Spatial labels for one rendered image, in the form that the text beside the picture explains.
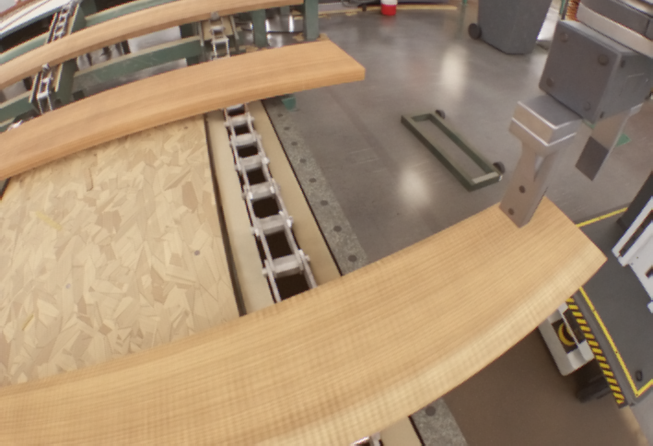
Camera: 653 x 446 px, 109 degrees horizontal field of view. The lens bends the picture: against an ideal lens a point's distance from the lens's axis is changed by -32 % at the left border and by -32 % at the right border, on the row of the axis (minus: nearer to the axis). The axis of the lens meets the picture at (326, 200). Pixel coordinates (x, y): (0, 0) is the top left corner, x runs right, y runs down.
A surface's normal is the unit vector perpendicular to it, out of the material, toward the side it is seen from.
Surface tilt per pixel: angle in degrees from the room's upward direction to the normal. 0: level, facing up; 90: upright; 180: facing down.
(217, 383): 0
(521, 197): 90
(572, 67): 90
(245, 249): 0
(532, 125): 90
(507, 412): 0
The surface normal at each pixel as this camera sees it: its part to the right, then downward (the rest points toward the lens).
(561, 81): -0.90, 0.31
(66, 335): -0.01, -0.70
